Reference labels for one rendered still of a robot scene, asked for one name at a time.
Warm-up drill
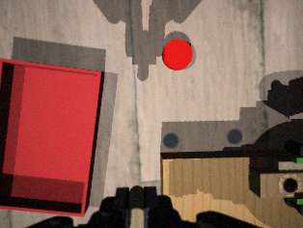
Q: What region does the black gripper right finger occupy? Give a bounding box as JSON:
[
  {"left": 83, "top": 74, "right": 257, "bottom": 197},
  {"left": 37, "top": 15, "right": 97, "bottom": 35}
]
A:
[{"left": 144, "top": 186, "right": 262, "bottom": 228}]

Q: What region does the red open tray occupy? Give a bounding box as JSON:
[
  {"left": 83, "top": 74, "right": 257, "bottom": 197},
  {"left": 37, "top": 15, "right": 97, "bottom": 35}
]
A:
[{"left": 0, "top": 58, "right": 104, "bottom": 217}]

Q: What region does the light wooden bench board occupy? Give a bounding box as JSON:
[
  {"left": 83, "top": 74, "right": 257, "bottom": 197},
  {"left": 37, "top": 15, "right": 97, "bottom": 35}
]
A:
[{"left": 160, "top": 150, "right": 303, "bottom": 228}]

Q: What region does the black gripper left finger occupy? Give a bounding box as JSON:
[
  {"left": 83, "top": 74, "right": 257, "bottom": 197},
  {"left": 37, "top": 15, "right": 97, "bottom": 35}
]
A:
[{"left": 25, "top": 187, "right": 130, "bottom": 228}]

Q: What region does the small wooden block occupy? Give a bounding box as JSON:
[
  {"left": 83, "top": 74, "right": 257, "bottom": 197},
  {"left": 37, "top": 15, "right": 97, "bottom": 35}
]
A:
[{"left": 249, "top": 167, "right": 303, "bottom": 198}]

